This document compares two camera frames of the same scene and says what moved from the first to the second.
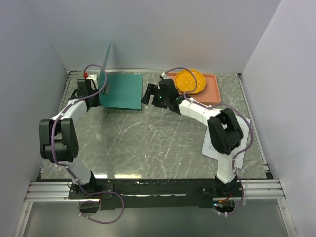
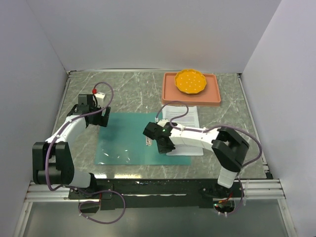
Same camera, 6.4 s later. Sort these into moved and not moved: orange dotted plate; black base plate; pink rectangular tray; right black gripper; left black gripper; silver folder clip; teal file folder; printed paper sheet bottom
Moved: left black gripper; teal file folder; right black gripper; printed paper sheet bottom; silver folder clip
Not moved: black base plate; pink rectangular tray; orange dotted plate
